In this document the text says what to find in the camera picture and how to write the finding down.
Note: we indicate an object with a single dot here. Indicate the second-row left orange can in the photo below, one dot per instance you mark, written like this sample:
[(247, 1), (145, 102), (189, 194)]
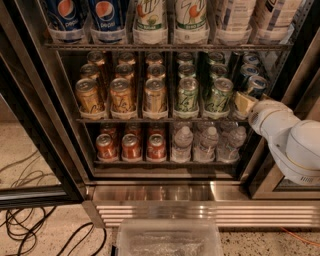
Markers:
[(90, 71)]

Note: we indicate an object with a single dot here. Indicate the right white labelled bottle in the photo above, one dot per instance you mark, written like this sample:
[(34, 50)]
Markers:
[(271, 20)]

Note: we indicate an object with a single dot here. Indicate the clear plastic bin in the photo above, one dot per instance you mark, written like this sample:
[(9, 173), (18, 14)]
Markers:
[(168, 237)]

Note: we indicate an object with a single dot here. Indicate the red bull can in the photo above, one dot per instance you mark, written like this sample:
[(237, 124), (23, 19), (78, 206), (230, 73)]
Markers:
[(256, 85), (251, 58), (245, 72)]

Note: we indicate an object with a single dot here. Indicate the second-row right green can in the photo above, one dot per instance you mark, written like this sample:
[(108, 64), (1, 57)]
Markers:
[(218, 70)]

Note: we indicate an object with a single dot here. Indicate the front left orange LaCroix can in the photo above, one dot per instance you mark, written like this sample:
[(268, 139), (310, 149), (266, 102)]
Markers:
[(87, 92)]

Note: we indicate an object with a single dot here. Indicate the stainless fridge base grille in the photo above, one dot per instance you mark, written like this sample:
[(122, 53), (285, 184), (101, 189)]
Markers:
[(226, 206)]

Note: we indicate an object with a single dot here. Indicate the front left green LaCroix can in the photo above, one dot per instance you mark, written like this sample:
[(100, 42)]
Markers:
[(187, 94)]

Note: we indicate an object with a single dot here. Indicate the middle water bottle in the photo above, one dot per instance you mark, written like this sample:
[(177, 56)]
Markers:
[(205, 145)]

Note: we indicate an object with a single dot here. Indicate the right 7up bottle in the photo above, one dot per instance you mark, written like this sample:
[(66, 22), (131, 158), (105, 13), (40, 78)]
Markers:
[(190, 22)]

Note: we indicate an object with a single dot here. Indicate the water bottle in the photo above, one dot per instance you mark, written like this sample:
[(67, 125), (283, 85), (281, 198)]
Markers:
[(228, 150), (181, 145), (205, 145)]

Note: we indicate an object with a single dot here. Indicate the left white labelled bottle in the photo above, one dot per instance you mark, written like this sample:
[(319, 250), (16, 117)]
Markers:
[(233, 21)]

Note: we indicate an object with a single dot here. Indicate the right water bottle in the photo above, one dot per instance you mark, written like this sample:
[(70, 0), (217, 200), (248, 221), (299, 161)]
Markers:
[(228, 150)]

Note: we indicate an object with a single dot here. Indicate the second-row middle orange can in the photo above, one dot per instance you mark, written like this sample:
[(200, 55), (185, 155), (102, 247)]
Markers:
[(124, 71)]

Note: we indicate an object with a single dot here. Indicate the right red soda can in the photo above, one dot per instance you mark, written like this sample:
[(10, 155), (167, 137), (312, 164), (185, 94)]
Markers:
[(156, 148)]

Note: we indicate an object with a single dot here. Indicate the front middle orange LaCroix can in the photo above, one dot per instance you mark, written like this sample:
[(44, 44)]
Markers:
[(122, 96)]

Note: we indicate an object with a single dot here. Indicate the left red soda can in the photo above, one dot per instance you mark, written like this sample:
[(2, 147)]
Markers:
[(106, 147)]

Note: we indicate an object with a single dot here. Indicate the red soda can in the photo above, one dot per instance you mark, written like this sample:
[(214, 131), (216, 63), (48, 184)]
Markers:
[(106, 147), (156, 148), (131, 148)]

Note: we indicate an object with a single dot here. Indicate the second-row green can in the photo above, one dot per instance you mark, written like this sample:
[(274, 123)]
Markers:
[(218, 70), (186, 70)]

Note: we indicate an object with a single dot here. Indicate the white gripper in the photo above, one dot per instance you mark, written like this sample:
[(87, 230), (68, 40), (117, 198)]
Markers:
[(266, 115)]

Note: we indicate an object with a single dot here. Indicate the left Pepsi bottle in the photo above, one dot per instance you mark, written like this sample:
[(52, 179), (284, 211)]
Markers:
[(66, 20)]

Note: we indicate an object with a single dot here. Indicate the second-row orange can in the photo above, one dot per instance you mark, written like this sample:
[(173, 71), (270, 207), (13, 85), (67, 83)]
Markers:
[(156, 71), (90, 71), (124, 71)]

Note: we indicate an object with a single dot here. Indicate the left water bottle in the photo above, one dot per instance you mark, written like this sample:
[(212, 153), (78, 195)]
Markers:
[(181, 145)]

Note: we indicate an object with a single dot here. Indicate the second-row left green can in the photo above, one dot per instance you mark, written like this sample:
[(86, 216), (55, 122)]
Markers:
[(186, 70)]

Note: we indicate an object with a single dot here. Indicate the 7up bottle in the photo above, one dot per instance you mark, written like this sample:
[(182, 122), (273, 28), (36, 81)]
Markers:
[(190, 22), (150, 21)]

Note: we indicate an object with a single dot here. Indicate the left 7up bottle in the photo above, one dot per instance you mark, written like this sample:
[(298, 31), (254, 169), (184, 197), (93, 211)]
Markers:
[(150, 21)]

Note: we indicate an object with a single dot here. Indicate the right Pepsi bottle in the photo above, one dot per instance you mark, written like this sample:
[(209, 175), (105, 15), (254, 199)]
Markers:
[(109, 17)]

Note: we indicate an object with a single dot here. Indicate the white labelled bottle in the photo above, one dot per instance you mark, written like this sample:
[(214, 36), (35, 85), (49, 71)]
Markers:
[(271, 20), (233, 21)]

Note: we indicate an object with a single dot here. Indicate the orange lacroix can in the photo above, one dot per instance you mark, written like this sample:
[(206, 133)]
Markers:
[(87, 92), (155, 96), (122, 96)]

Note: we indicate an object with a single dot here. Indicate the middle red soda can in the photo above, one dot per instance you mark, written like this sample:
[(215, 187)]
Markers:
[(131, 148)]

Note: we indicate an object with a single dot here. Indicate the front right orange LaCroix can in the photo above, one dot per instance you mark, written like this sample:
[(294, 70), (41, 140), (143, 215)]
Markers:
[(155, 96)]

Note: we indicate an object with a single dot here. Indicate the second-row right orange can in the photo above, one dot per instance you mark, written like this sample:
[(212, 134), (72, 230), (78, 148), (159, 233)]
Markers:
[(156, 71)]

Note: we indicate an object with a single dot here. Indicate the green lacroix can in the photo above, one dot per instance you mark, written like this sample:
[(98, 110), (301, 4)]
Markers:
[(187, 94), (219, 95)]

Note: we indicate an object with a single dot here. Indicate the pepsi bottle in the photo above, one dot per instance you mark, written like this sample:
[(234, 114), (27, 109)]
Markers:
[(66, 20), (109, 17)]

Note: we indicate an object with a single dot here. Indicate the left glass fridge door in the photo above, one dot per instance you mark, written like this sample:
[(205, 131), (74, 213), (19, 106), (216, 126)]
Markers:
[(37, 91)]

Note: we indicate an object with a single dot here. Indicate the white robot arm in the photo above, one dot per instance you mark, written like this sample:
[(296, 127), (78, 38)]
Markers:
[(293, 143)]

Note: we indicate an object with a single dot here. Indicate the front right green LaCroix can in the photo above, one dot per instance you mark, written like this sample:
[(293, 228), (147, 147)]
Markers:
[(219, 95)]

